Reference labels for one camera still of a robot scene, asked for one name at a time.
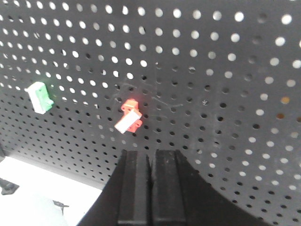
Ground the red white lever switch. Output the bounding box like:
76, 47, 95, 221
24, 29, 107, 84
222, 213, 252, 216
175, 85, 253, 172
114, 98, 143, 134

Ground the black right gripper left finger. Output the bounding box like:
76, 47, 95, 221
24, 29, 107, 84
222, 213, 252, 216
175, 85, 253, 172
118, 151, 151, 224

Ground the green white lever switch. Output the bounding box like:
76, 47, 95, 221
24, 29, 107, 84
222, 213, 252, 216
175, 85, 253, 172
25, 81, 54, 114

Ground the white standing desk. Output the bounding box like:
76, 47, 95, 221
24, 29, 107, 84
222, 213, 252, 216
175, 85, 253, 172
0, 157, 102, 226

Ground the left black table clamp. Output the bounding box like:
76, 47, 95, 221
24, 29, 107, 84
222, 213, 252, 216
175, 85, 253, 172
0, 178, 19, 195

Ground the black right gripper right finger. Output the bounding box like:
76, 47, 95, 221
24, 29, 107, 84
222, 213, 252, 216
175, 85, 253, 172
151, 150, 186, 224

